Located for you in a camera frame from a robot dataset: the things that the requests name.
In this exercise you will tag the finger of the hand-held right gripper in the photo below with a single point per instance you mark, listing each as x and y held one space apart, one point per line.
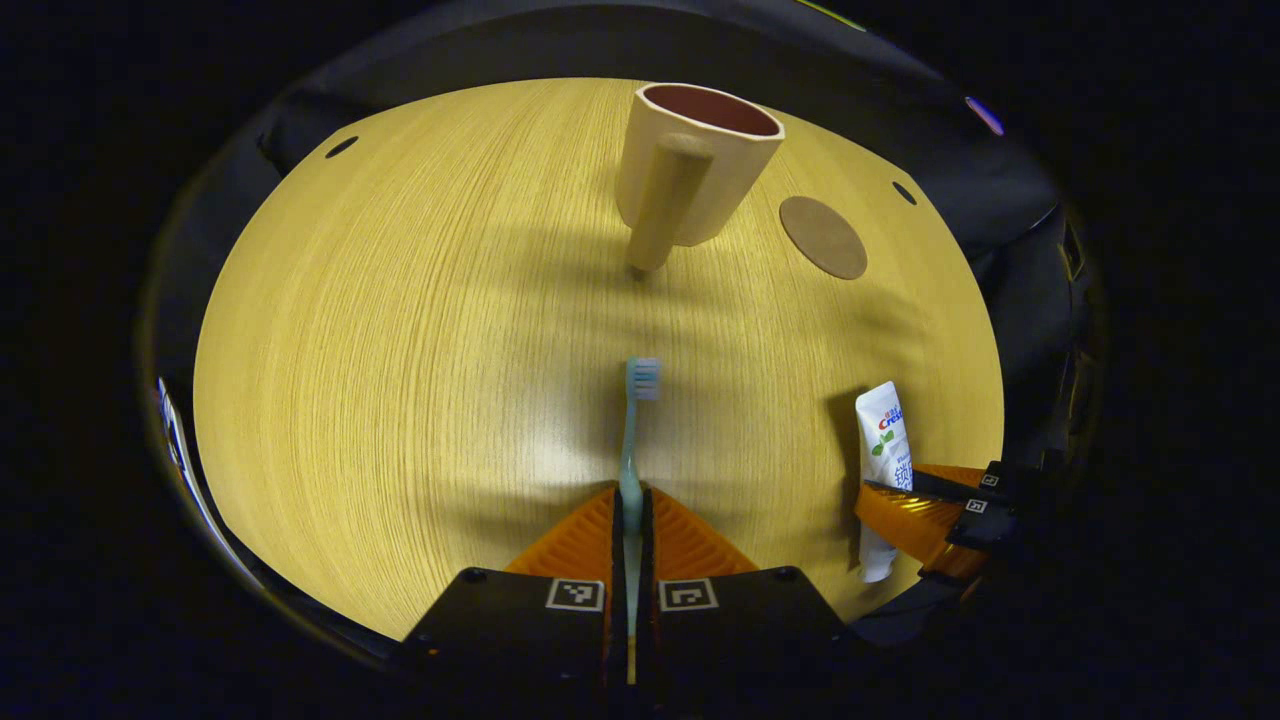
920 525
950 478

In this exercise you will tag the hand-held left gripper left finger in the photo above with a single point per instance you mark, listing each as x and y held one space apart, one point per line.
500 625

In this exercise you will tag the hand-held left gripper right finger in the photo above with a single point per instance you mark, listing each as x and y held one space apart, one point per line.
760 625

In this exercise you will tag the white toothpaste tube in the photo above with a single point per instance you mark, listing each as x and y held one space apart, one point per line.
882 430

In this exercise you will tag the teal toothbrush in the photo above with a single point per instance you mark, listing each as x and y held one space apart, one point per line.
631 470

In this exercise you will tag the round brown coaster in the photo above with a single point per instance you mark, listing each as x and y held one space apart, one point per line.
823 238

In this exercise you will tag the beige cup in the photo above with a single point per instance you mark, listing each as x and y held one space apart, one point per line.
690 160

